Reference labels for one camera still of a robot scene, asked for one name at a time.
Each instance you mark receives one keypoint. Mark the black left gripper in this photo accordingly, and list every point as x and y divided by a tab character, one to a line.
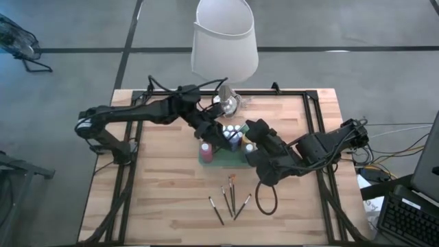
211	132

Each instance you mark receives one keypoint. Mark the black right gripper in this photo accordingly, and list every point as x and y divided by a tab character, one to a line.
271	158

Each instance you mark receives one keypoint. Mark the small orange-red paint bottle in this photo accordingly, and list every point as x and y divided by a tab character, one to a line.
226	134

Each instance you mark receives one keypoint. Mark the small pink paint bottle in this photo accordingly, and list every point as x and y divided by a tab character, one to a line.
230	127

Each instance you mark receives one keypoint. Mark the large grey-blue paint bottle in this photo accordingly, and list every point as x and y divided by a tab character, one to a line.
249	148

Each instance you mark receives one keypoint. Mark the yellow paint bottle apple logo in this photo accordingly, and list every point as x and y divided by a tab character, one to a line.
245	139

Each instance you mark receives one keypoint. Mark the large green paint bottle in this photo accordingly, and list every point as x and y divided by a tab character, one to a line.
244	128

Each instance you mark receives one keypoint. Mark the black paintbrush wide silver ferrule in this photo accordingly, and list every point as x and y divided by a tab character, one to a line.
216	210

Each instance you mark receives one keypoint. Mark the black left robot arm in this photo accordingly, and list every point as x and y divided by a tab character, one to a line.
137	113

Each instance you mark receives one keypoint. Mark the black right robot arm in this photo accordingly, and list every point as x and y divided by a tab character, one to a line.
319	147

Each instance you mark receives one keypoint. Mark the translucent teal plastic tray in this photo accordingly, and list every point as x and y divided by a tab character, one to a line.
226	159

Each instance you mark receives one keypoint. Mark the white shade silver table lamp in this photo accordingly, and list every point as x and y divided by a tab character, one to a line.
223	44

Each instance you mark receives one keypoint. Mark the black power adapter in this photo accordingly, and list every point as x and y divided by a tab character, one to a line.
375	175

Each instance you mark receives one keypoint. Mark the white printed paper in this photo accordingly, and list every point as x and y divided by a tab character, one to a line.
372	206

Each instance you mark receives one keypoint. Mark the black side desk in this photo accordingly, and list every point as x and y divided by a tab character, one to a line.
384	188

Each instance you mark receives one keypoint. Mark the grey and black laptop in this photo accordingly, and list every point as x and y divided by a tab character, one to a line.
427	164

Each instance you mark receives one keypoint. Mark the grey side table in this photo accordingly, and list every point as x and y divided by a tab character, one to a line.
27	168

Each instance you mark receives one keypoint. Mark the black floor fan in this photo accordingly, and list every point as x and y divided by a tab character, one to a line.
17	41

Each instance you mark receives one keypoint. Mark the black metal table frame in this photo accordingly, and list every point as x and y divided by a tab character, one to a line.
291	92

